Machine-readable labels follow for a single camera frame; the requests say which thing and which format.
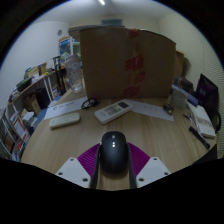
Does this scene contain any blue and white carton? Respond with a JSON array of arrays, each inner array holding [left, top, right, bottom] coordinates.
[[58, 35, 82, 57]]

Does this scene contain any black office chair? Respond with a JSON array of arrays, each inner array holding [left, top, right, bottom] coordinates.
[[194, 73, 223, 134]]

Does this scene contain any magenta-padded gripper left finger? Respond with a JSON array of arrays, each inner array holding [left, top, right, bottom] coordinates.
[[54, 142, 103, 190]]

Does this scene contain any large brown cardboard box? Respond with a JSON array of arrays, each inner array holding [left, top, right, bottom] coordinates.
[[79, 26, 178, 100]]

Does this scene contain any grey door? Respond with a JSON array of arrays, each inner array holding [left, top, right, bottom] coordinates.
[[100, 18, 125, 28]]

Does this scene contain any cluttered shelf unit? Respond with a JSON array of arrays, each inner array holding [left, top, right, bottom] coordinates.
[[0, 63, 68, 163]]

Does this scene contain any black marker pen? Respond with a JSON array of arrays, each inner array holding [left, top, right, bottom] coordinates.
[[188, 125, 212, 150]]

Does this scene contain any white paper sheet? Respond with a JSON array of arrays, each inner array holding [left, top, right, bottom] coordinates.
[[43, 96, 88, 121], [128, 99, 175, 122]]

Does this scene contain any slim white remote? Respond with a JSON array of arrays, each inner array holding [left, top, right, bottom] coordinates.
[[49, 112, 82, 130]]

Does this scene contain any black computer mouse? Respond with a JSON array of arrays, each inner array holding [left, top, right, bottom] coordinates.
[[99, 130, 130, 174]]

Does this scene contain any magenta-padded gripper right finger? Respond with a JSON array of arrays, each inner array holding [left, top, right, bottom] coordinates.
[[126, 142, 172, 190]]

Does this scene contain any blue book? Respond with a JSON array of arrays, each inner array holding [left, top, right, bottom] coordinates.
[[171, 84, 200, 108]]

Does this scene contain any clear plastic water bottle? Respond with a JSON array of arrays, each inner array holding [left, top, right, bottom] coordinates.
[[64, 54, 84, 94]]

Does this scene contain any clear plastic container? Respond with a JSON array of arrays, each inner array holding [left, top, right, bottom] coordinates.
[[170, 88, 189, 109]]

